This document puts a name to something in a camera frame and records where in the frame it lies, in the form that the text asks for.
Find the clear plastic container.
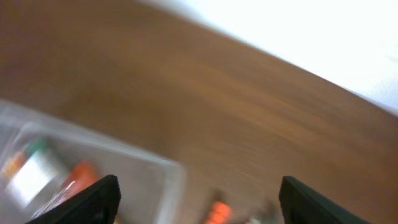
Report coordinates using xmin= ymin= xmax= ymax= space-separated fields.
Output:
xmin=1 ymin=101 xmax=184 ymax=223

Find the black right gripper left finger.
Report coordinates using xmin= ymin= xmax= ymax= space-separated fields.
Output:
xmin=26 ymin=175 xmax=121 ymax=224

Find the orange perforated strip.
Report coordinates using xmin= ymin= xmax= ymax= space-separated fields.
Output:
xmin=203 ymin=201 xmax=233 ymax=224

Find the clear screwdriver bit case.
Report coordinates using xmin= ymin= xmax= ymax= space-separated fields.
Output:
xmin=1 ymin=138 xmax=68 ymax=210

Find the orange scraper wooden handle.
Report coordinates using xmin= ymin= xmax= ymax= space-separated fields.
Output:
xmin=62 ymin=161 xmax=100 ymax=200

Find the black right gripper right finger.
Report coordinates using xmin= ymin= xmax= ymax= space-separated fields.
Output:
xmin=279 ymin=176 xmax=369 ymax=224

